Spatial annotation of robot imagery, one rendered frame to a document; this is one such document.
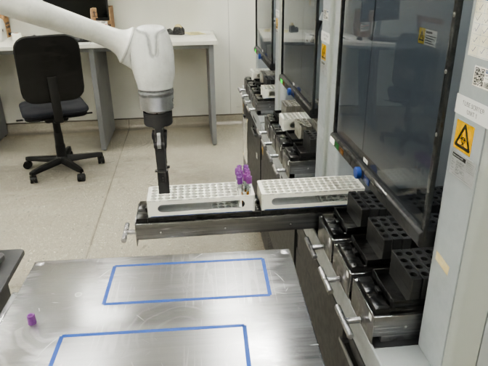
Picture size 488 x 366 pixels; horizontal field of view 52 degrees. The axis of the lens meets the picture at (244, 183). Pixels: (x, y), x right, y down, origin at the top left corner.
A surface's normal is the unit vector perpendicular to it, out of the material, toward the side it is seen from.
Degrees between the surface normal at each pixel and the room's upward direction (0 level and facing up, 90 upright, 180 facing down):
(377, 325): 90
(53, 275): 0
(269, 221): 90
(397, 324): 90
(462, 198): 90
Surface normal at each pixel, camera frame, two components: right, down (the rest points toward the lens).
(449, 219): -0.99, 0.06
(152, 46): 0.21, 0.24
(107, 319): -0.01, -0.91
